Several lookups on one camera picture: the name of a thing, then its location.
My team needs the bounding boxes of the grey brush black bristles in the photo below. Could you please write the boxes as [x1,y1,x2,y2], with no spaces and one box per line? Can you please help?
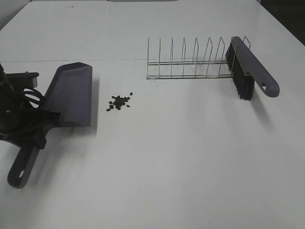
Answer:
[226,36,280,101]

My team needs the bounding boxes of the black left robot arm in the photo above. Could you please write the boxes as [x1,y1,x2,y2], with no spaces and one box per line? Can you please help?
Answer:
[0,67,46,147]

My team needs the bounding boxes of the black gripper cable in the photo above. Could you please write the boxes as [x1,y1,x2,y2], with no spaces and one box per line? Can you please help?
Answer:
[22,88,46,110]

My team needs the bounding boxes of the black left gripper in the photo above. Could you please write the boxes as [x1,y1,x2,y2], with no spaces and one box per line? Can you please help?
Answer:
[0,72,48,149]

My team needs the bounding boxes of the pile of coffee beans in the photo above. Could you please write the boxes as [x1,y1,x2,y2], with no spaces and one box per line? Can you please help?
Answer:
[106,92,133,112]

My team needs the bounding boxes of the chrome wire dish rack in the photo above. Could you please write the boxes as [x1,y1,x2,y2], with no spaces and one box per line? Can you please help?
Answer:
[146,37,251,80]

